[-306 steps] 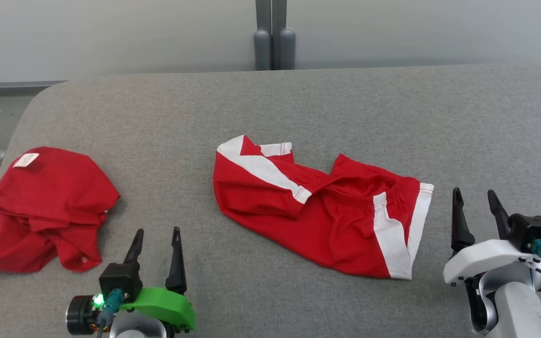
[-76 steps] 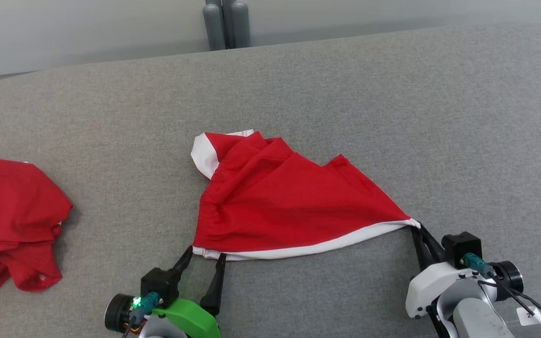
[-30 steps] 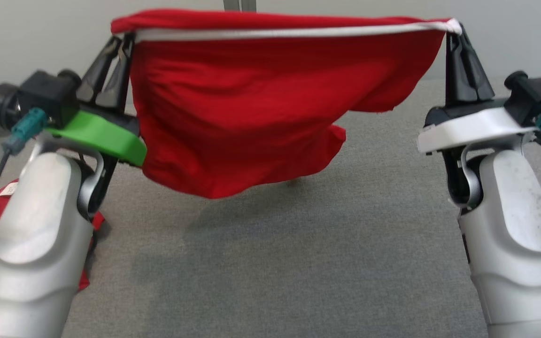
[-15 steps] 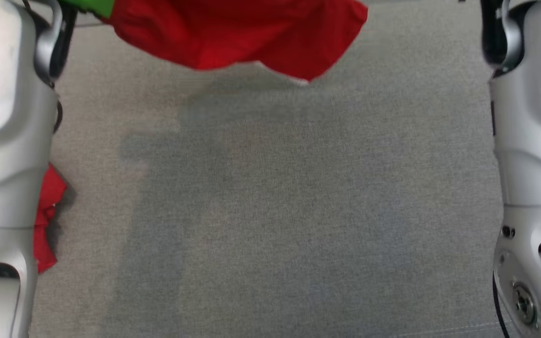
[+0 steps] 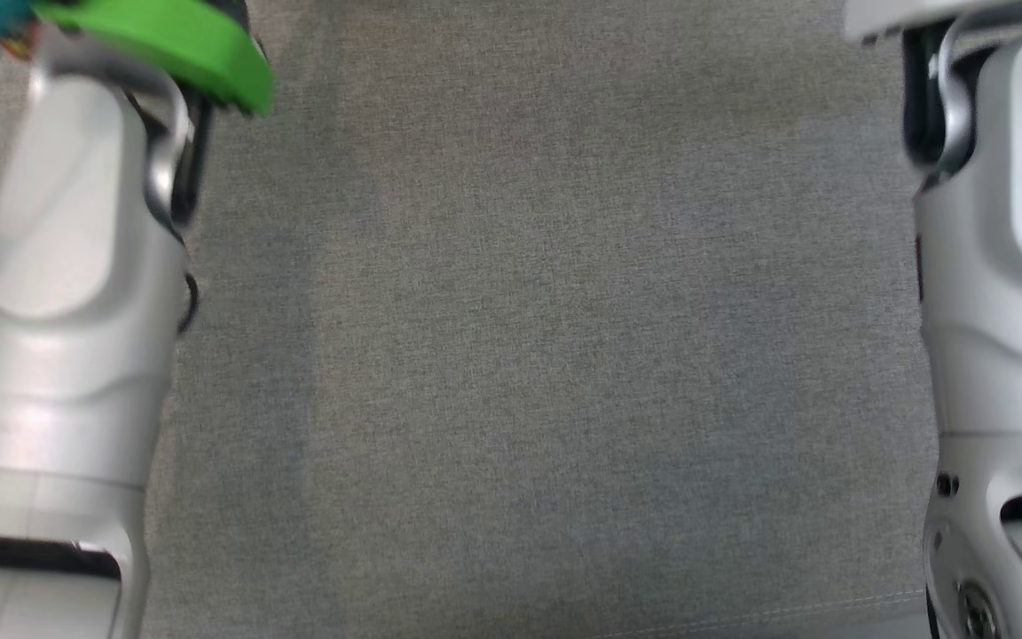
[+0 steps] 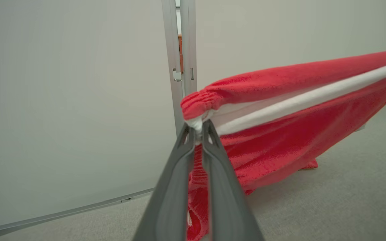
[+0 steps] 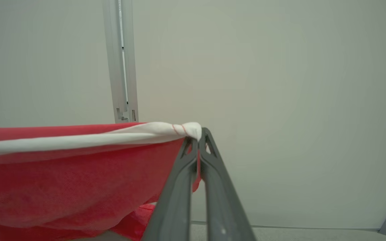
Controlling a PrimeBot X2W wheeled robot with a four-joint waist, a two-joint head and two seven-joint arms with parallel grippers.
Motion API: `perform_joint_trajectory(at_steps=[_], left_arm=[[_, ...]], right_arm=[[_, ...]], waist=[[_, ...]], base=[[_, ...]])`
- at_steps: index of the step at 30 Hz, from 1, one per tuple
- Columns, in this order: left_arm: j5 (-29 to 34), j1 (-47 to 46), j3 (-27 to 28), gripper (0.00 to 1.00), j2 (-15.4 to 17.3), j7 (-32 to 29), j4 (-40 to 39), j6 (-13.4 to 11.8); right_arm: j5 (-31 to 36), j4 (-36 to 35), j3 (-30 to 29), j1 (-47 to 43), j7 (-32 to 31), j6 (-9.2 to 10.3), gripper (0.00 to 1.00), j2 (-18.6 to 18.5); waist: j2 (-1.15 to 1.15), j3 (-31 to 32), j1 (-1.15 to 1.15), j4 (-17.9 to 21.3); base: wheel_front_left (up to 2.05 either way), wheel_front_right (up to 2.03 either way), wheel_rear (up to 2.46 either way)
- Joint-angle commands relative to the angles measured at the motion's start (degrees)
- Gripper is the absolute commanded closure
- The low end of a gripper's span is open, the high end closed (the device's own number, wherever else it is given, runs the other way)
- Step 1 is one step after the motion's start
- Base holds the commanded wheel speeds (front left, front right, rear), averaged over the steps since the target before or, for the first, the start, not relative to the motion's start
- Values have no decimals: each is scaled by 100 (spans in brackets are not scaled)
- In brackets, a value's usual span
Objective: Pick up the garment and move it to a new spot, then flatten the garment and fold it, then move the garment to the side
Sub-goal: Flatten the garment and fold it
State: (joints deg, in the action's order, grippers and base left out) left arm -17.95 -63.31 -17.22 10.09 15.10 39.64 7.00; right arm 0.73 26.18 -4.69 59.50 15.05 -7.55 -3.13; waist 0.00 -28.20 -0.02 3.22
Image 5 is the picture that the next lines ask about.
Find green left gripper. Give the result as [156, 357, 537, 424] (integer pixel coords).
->
[32, 0, 275, 116]

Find short black cable loop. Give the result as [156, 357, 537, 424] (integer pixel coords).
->
[176, 271, 201, 336]

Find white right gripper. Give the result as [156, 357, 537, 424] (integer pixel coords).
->
[844, 0, 1022, 45]

